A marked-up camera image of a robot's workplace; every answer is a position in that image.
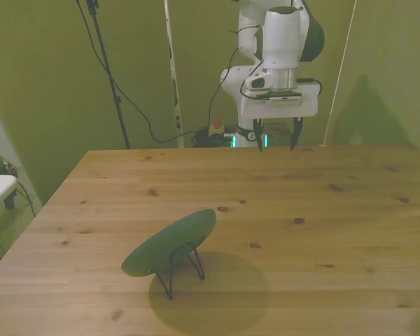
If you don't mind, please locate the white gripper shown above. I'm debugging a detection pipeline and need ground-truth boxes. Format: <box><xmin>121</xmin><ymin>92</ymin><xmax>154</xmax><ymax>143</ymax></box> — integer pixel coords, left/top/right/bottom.
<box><xmin>240</xmin><ymin>83</ymin><xmax>319</xmax><ymax>154</ymax></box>

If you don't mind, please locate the dark green round plate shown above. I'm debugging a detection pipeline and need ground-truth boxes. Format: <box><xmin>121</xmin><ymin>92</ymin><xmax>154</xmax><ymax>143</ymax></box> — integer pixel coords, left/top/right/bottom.
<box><xmin>120</xmin><ymin>209</ymin><xmax>217</xmax><ymax>278</ymax></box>

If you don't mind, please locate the yellow emergency stop button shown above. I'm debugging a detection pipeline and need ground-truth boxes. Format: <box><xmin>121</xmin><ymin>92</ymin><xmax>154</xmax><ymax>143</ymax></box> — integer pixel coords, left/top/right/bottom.
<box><xmin>209</xmin><ymin>118</ymin><xmax>229</xmax><ymax>138</ymax></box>

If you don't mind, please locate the black tripod pole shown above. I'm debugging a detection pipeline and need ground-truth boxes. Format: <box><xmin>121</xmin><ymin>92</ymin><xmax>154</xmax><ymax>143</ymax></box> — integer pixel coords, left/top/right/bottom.
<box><xmin>85</xmin><ymin>0</ymin><xmax>132</xmax><ymax>151</ymax></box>

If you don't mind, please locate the black cable bundle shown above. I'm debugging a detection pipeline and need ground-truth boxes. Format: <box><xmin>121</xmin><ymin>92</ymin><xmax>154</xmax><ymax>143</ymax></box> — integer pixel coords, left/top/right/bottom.
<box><xmin>190</xmin><ymin>128</ymin><xmax>232</xmax><ymax>148</ymax></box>

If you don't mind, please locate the thin white cord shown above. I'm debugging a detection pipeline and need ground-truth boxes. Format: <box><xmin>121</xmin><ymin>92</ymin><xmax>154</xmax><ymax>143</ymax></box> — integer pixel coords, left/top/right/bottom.
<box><xmin>320</xmin><ymin>0</ymin><xmax>358</xmax><ymax>147</ymax></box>

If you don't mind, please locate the white vertical strip rail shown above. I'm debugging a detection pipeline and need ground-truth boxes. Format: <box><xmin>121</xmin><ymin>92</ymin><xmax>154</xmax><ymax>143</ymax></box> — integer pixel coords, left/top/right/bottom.
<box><xmin>163</xmin><ymin>0</ymin><xmax>186</xmax><ymax>148</ymax></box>

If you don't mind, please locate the black tripod cable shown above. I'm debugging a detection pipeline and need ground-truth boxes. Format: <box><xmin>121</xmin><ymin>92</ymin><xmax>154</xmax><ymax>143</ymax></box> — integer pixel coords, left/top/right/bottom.
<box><xmin>75</xmin><ymin>0</ymin><xmax>211</xmax><ymax>144</ymax></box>

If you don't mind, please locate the black wire plate stand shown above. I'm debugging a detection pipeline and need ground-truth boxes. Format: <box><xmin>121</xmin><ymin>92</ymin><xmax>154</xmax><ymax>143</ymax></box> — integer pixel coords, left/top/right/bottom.
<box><xmin>155</xmin><ymin>235</ymin><xmax>207</xmax><ymax>301</ymax></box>

